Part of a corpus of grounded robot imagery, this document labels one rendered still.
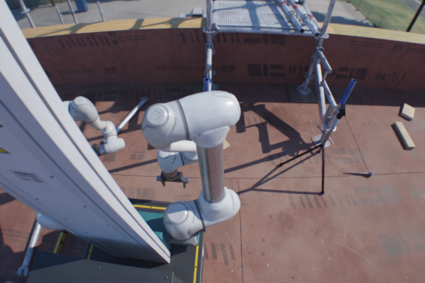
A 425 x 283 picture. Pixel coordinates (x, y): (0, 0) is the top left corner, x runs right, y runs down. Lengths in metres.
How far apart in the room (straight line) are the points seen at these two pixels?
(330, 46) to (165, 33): 1.72
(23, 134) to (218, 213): 0.91
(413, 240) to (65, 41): 3.77
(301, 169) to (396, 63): 1.84
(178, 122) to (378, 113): 2.65
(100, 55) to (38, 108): 2.47
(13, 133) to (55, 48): 2.62
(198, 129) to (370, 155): 2.09
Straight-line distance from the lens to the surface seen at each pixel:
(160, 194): 1.97
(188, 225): 1.15
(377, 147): 2.70
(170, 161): 1.23
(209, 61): 2.10
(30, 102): 0.37
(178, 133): 0.71
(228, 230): 1.83
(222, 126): 0.75
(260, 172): 2.05
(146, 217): 1.45
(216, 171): 0.93
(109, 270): 1.00
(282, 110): 2.55
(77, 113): 1.54
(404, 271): 2.27
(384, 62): 3.21
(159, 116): 0.67
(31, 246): 2.21
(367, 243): 2.15
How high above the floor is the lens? 1.77
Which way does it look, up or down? 50 degrees down
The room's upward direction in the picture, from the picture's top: straight up
